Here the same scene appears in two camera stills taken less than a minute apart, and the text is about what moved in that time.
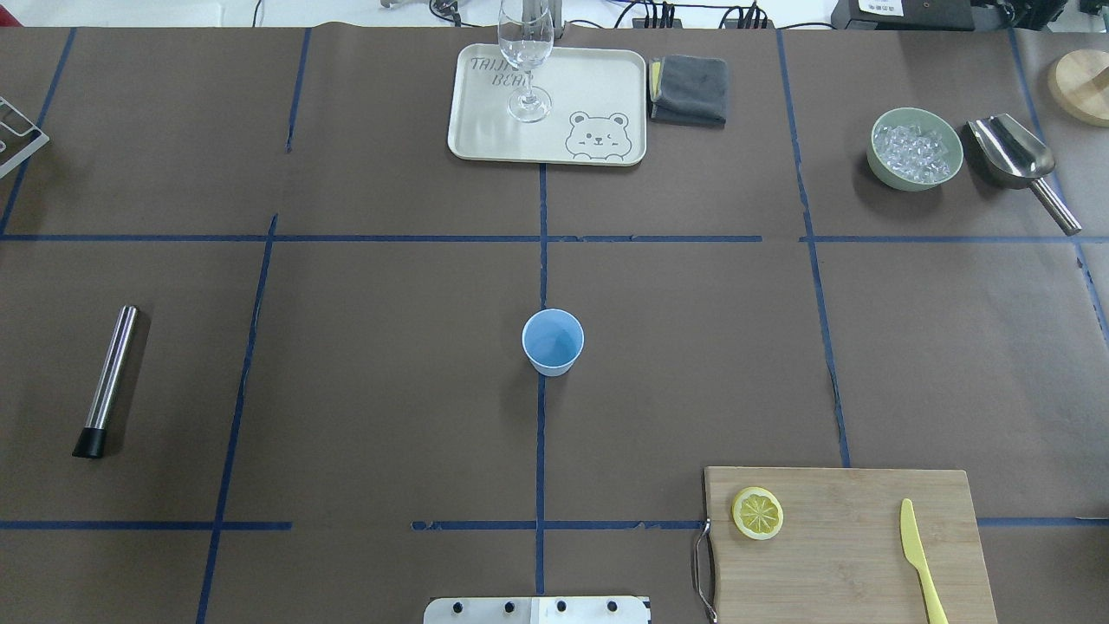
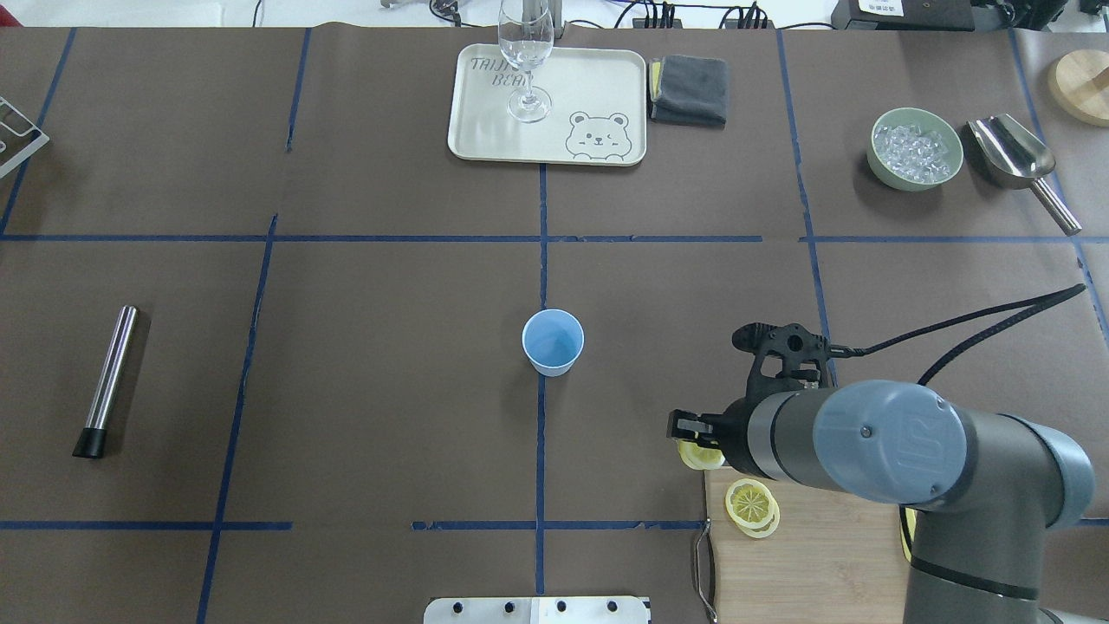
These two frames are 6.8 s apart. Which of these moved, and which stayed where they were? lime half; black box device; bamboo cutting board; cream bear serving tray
Moved: lime half
Stayed: black box device; bamboo cutting board; cream bear serving tray
